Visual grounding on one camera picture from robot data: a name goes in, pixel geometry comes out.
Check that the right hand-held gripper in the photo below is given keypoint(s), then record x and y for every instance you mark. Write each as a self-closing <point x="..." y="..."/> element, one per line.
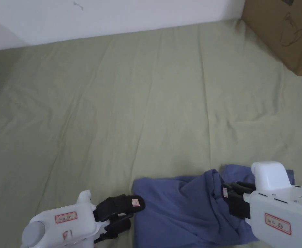
<point x="275" y="204"/>

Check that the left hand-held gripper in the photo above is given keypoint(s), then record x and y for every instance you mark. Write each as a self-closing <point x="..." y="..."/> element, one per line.
<point x="63" y="222"/>

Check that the dark blue garment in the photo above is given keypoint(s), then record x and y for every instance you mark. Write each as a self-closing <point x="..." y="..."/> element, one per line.
<point x="171" y="206"/>

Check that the bed with pale green sheet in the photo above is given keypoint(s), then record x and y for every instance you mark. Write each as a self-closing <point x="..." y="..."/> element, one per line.
<point x="114" y="103"/>

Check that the brown cardboard carton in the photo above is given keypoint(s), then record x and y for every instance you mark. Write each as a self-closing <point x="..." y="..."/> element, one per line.
<point x="277" y="28"/>

